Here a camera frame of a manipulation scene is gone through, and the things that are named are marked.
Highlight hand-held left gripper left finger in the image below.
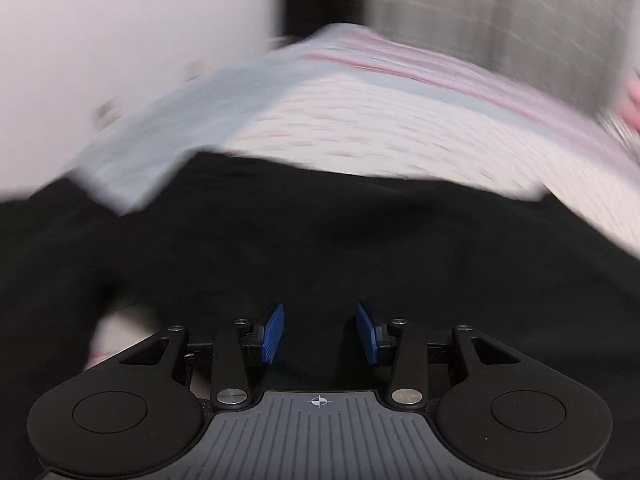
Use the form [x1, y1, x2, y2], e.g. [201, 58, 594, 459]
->
[116, 302, 285, 409]

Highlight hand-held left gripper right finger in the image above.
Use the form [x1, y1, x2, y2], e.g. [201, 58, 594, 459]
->
[355, 302, 524, 409]

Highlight black pants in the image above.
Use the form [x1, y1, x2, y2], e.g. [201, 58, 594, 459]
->
[0, 151, 640, 466]

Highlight cherry print bed sheet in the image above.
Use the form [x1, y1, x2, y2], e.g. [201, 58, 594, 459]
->
[85, 74, 640, 376]

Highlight grey bed sheet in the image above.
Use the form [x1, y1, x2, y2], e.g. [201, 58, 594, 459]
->
[65, 25, 606, 217]

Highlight pink striped blanket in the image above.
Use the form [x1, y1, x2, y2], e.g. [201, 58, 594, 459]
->
[270, 22, 640, 161]

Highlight grey patterned curtain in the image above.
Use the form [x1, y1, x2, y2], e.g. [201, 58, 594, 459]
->
[362, 0, 637, 111]

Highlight pile of pink folded clothes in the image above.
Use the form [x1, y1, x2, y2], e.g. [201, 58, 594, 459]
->
[615, 75, 640, 131]

